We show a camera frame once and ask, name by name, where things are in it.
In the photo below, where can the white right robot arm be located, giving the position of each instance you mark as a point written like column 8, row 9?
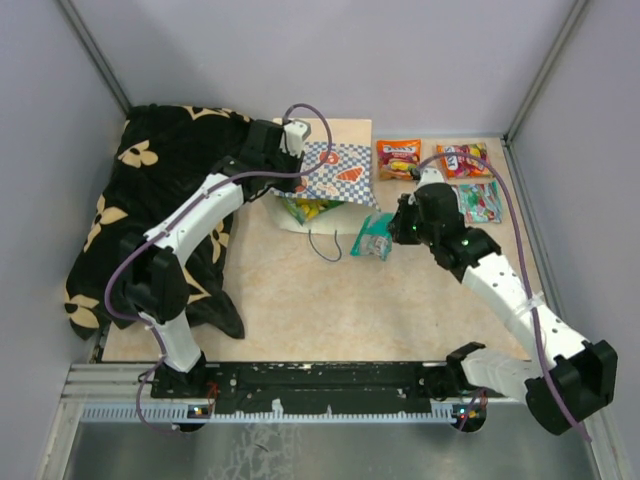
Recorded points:
column 476, row 261

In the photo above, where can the teal Fox's candy packet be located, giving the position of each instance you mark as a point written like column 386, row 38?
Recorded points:
column 479, row 203

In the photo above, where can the right aluminium corner post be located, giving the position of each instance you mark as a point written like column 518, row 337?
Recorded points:
column 568, row 29

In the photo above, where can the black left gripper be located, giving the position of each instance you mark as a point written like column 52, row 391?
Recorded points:
column 287, row 184

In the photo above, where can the green snack packet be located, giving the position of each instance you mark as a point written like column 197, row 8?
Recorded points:
column 304, row 210

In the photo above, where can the white slotted cable duct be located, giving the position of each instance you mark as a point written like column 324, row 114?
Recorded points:
column 185, row 413

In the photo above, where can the blue checkered paper bag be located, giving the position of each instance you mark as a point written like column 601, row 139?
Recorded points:
column 344, row 171

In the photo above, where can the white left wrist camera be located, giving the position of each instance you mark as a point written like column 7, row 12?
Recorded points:
column 294, row 136

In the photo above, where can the aluminium corner post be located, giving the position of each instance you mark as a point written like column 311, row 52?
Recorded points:
column 568, row 29
column 112, row 81

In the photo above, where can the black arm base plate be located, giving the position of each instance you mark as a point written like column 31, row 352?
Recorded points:
column 346, row 387

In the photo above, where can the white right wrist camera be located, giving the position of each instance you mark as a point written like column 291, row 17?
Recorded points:
column 426, row 176

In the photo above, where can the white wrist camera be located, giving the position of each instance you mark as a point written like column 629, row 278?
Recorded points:
column 294, row 136
column 426, row 176

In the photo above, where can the aluminium frame rail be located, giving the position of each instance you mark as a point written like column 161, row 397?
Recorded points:
column 482, row 369

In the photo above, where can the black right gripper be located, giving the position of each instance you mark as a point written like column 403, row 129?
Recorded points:
column 406, row 204

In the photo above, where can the orange Fox's candy packet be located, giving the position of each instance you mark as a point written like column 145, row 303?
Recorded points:
column 464, row 161

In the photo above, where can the left aluminium corner post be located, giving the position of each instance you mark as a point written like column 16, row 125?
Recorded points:
column 112, row 81

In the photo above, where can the orange striped snack packet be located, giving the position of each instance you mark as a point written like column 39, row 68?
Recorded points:
column 397, row 158

